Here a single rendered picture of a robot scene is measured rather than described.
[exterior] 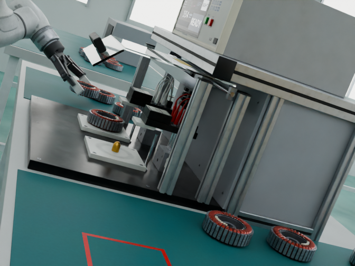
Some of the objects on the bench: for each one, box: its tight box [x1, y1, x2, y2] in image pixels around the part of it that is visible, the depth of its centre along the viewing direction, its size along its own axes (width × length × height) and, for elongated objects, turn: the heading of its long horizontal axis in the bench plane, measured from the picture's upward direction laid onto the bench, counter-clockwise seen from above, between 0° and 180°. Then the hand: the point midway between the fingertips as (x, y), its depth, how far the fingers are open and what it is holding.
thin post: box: [144, 134, 158, 171], centre depth 136 cm, size 2×2×10 cm
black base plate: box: [27, 95, 221, 212], centre depth 152 cm, size 47×64×2 cm
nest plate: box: [77, 113, 130, 143], centre depth 163 cm, size 15×15×1 cm
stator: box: [87, 109, 125, 132], centre depth 162 cm, size 11×11×4 cm
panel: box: [162, 61, 272, 210], centre depth 157 cm, size 1×66×30 cm, turn 137°
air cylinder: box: [137, 127, 162, 147], centre depth 167 cm, size 5×8×6 cm
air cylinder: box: [153, 144, 171, 172], centre depth 145 cm, size 5×8×6 cm
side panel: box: [222, 96, 355, 242], centre depth 132 cm, size 28×3×32 cm, turn 47°
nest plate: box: [84, 136, 146, 172], centre depth 140 cm, size 15×15×1 cm
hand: (84, 88), depth 198 cm, fingers closed on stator, 11 cm apart
